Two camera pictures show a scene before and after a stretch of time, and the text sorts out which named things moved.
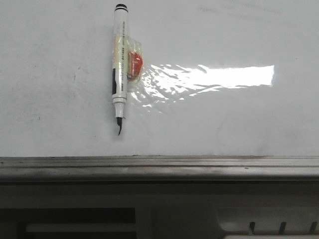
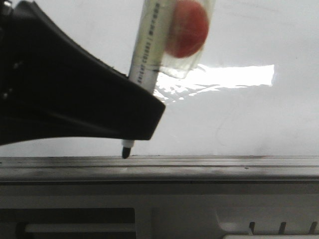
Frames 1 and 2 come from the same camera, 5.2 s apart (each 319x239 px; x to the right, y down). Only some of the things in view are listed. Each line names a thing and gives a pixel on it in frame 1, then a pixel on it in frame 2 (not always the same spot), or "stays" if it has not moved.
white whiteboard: x=220 y=78 stays
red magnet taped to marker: x=135 y=63 → x=187 y=29
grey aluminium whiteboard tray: x=255 y=168 stays
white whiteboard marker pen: x=119 y=60 → x=148 y=51
